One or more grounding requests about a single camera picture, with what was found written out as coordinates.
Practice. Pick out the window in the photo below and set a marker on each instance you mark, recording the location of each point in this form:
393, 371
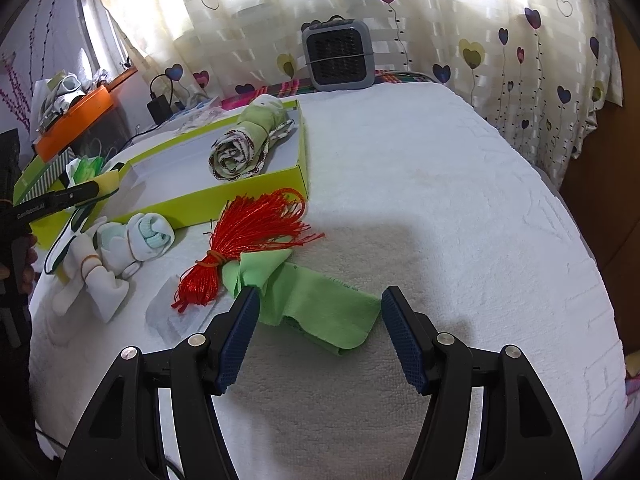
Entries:
100, 35

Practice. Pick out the heart print curtain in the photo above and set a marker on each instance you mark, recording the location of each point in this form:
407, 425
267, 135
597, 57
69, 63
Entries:
450, 20

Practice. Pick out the grey portable heater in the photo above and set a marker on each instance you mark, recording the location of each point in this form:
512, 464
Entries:
340, 55

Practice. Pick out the person's left hand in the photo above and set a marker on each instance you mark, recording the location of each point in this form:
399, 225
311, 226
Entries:
31, 260

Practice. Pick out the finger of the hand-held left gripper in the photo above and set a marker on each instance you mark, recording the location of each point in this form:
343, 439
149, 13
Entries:
80, 192

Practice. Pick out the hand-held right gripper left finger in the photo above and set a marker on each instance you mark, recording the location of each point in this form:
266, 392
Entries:
240, 340

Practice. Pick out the light green cloth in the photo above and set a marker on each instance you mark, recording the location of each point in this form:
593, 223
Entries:
320, 305

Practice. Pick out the long white mint socks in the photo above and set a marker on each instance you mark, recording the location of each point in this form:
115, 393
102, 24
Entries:
95, 285

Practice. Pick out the pink branch wall decal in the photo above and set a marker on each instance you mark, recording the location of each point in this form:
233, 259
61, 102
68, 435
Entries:
20, 85

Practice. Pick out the striped lime box lid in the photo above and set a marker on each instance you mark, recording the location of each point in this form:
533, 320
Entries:
42, 177

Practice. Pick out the colourful striped blanket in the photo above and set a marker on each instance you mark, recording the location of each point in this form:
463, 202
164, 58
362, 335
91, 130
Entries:
295, 87

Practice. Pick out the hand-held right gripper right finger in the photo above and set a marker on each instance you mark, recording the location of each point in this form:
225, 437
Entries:
405, 340

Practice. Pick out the yellow sponge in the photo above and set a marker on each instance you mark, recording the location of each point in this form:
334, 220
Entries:
110, 182

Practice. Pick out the black charger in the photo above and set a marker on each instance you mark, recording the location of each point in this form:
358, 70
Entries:
159, 107

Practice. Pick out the lime green cardboard box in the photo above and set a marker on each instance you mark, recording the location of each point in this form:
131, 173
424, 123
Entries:
165, 180

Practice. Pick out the green tissue packet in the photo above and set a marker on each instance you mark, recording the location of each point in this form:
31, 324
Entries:
87, 169

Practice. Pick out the white blue power strip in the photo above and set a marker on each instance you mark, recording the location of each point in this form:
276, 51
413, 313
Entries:
200, 105

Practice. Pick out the silver plastic packet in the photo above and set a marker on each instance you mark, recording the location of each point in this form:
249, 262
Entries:
170, 317

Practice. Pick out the rolled patterned green cloth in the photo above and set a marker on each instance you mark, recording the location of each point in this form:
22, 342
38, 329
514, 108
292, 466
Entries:
240, 150

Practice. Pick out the wooden wardrobe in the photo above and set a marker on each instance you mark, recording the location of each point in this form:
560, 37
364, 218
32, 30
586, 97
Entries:
615, 185

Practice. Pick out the rolled white mint sock bundle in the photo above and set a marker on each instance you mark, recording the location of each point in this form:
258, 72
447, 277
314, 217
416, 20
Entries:
150, 235

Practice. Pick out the orange shelf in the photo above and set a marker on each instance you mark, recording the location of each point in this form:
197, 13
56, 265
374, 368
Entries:
75, 120

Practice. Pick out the white clutter pile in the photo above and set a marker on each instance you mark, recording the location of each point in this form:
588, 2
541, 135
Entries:
62, 92

